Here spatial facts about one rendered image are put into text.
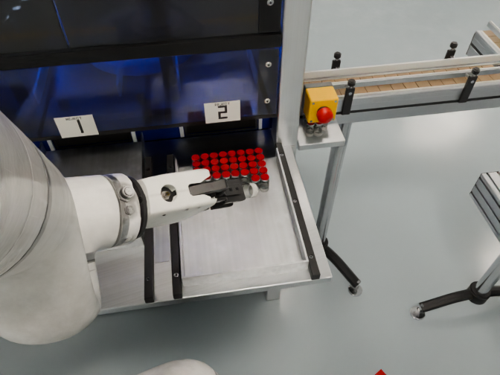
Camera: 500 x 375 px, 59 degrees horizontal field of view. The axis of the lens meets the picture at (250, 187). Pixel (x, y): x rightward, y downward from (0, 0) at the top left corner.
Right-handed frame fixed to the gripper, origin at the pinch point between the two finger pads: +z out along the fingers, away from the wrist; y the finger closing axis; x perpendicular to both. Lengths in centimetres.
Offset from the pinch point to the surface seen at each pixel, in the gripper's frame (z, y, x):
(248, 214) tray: 29.4, 27.5, -0.7
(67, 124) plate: 1, 47, -32
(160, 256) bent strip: 10.0, 37.2, 3.1
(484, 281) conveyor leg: 133, 24, 42
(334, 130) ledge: 62, 19, -18
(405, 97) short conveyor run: 80, 5, -22
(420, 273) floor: 142, 52, 36
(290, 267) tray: 26.8, 17.2, 13.4
